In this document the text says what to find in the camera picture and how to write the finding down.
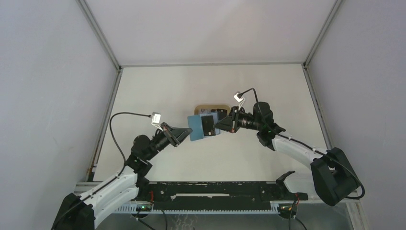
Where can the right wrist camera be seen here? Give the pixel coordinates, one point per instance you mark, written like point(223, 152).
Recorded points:
point(239, 98)

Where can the black mounting base plate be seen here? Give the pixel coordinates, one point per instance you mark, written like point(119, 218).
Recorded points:
point(209, 194)

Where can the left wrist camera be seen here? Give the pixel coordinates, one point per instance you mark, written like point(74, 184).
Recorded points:
point(155, 120)

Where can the blue card holder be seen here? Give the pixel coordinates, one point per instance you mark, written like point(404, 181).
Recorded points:
point(195, 123)

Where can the beige oval tray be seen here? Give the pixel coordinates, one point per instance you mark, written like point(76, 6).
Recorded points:
point(210, 106)

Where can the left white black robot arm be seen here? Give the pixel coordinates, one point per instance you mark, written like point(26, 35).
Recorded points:
point(87, 210)

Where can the white toothed cable duct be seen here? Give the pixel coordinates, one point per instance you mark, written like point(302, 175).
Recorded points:
point(269, 208)

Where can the black card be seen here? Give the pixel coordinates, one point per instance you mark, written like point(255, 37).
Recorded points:
point(208, 126)
point(221, 113)

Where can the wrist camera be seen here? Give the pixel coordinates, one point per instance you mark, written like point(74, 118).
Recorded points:
point(155, 120)
point(239, 98)

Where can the black card in tray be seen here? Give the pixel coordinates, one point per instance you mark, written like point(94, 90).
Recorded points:
point(221, 113)

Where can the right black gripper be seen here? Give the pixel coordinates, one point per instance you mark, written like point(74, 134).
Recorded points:
point(227, 123)

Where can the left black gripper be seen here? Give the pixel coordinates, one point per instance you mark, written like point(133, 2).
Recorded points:
point(179, 134)

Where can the white card in tray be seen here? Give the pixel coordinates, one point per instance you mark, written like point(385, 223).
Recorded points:
point(204, 111)

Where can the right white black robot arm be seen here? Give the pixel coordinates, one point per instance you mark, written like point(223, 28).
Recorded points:
point(334, 178)

